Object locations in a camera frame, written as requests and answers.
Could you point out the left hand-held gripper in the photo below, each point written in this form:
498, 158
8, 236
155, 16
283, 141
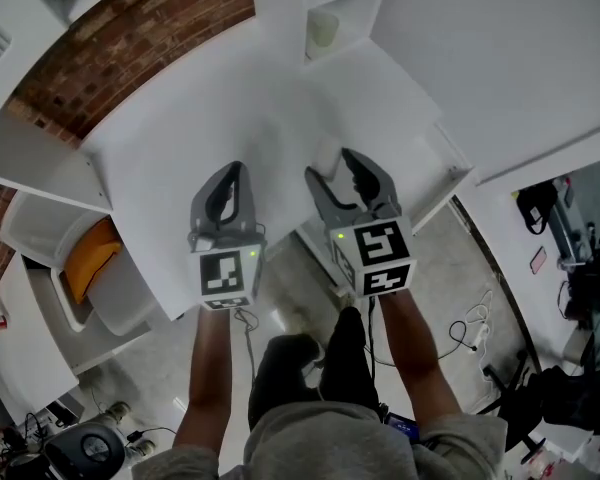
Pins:
226, 268

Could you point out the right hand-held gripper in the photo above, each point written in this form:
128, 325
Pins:
375, 255

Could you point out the small white item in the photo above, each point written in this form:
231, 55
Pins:
327, 160

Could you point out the person's right forearm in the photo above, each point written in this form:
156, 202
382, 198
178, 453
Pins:
415, 363

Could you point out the person's left forearm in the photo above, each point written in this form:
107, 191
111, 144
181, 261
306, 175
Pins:
207, 373

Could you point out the white desk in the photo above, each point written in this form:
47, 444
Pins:
190, 118

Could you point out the orange item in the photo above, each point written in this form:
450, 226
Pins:
87, 258

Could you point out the pale green cup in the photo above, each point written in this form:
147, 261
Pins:
323, 27

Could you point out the person's dark trousers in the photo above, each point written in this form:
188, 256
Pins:
340, 368

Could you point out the white shelf unit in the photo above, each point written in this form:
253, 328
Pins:
330, 3

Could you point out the white plastic storage bin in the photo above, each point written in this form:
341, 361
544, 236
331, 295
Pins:
45, 228

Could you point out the black bag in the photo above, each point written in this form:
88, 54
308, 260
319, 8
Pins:
535, 205

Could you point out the white power strip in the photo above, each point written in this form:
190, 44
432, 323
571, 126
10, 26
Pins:
481, 335

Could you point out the pink phone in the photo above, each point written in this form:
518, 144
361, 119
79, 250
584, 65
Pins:
537, 259

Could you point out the beige shoe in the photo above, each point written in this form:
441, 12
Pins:
141, 448
116, 412

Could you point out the small device with blue screen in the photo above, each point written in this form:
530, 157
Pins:
402, 425

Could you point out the person's grey shirt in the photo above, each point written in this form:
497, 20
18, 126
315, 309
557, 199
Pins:
330, 443

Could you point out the white side table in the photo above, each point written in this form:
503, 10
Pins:
20, 348

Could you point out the black round device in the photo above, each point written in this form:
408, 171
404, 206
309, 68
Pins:
85, 448

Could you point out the black office chair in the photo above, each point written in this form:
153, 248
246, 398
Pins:
555, 398

